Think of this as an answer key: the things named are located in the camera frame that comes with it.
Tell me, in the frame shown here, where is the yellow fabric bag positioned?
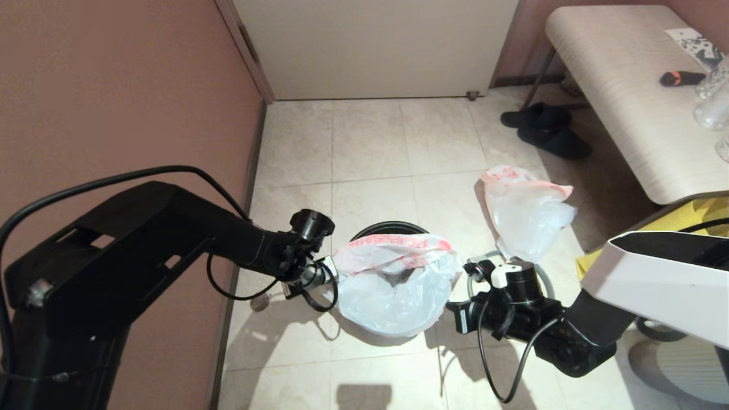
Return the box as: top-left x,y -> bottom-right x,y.
575,196 -> 729,282

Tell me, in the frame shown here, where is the beige ribbed round stool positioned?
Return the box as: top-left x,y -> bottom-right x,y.
628,336 -> 729,405

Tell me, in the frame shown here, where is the dark blue slipper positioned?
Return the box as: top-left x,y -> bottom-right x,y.
517,126 -> 593,161
501,102 -> 572,129

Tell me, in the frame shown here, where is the grey bin retaining ring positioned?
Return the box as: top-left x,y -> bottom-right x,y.
464,251 -> 556,300

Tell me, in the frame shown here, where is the beige wood-grain table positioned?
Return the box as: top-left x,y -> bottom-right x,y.
521,5 -> 729,206

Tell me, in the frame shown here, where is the black-and-white printed paper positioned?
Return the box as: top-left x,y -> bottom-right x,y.
665,27 -> 726,72

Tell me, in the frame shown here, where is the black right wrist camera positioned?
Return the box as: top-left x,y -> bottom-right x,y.
464,259 -> 496,280

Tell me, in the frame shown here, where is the white door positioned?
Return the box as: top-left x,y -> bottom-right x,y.
232,0 -> 519,101

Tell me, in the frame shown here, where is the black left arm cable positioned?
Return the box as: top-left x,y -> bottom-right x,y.
0,166 -> 339,376

